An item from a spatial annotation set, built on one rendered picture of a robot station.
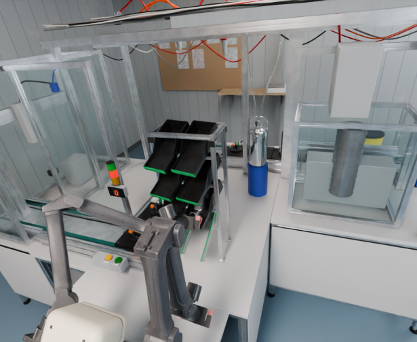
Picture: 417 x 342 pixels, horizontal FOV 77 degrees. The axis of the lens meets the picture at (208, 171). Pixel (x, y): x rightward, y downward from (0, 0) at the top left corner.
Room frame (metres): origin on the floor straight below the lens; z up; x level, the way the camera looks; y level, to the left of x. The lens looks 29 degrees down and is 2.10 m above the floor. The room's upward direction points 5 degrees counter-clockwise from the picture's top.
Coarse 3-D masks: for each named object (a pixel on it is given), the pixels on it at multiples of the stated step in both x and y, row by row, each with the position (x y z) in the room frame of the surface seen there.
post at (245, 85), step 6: (240, 0) 2.10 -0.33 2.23; (246, 0) 2.09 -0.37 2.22; (246, 42) 2.09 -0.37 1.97; (246, 48) 2.09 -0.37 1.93; (246, 54) 2.09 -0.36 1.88; (246, 60) 2.09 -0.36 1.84; (246, 66) 2.09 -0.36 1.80; (246, 72) 2.09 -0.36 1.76; (246, 78) 2.09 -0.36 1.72; (246, 84) 2.09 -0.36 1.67; (246, 90) 2.09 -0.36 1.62; (246, 96) 2.09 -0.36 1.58; (246, 102) 2.09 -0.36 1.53; (246, 108) 2.09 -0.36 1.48; (246, 114) 2.09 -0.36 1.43; (246, 120) 2.09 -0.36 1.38; (246, 126) 2.09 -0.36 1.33; (246, 132) 2.09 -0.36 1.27; (246, 138) 2.09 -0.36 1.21; (246, 144) 2.09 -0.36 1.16; (246, 150) 2.09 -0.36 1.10; (246, 156) 2.09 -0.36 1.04; (246, 162) 2.09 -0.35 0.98; (246, 168) 2.09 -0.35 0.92
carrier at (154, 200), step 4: (152, 200) 1.63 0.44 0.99; (156, 200) 1.62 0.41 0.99; (160, 200) 1.55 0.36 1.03; (152, 204) 1.60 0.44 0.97; (156, 204) 1.56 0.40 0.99; (160, 204) 1.51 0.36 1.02; (148, 208) 1.55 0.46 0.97; (152, 208) 1.51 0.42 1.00; (156, 208) 1.51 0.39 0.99; (144, 212) 1.50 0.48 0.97; (148, 212) 1.50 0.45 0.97; (152, 212) 1.47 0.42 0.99; (156, 212) 1.46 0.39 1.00; (140, 216) 1.46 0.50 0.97; (144, 216) 1.46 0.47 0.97; (148, 216) 1.45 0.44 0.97; (152, 216) 1.45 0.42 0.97
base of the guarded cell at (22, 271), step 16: (48, 192) 2.10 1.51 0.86; (0, 240) 1.48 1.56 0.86; (0, 256) 1.52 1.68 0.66; (16, 256) 1.44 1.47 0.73; (32, 256) 1.36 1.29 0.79; (16, 272) 1.49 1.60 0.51; (32, 272) 1.41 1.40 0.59; (16, 288) 1.56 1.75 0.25; (32, 288) 1.46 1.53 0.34; (48, 288) 1.37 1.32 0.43; (48, 304) 1.42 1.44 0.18
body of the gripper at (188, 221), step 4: (176, 216) 1.00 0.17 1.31; (180, 216) 0.98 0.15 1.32; (184, 216) 0.98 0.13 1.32; (188, 216) 0.98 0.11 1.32; (192, 216) 0.97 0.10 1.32; (180, 220) 0.93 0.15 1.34; (184, 220) 0.95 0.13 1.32; (188, 220) 0.97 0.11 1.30; (192, 220) 0.96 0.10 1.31; (184, 224) 0.93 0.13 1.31; (188, 224) 0.96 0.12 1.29; (192, 224) 0.95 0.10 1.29; (184, 228) 0.96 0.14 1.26; (188, 228) 0.95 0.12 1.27; (192, 228) 0.95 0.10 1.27
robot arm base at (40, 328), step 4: (44, 316) 0.59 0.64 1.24; (44, 320) 0.57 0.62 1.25; (40, 324) 0.57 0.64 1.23; (44, 324) 0.56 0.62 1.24; (36, 328) 0.56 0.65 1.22; (40, 328) 0.55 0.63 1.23; (36, 332) 0.54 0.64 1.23; (40, 332) 0.54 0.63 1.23; (24, 336) 0.54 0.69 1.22; (28, 336) 0.54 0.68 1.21; (32, 336) 0.54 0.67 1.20; (36, 336) 0.53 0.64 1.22; (40, 336) 0.53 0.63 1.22; (24, 340) 0.53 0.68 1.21; (28, 340) 0.53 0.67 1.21; (32, 340) 0.52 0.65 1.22; (36, 340) 0.52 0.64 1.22; (40, 340) 0.52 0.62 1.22
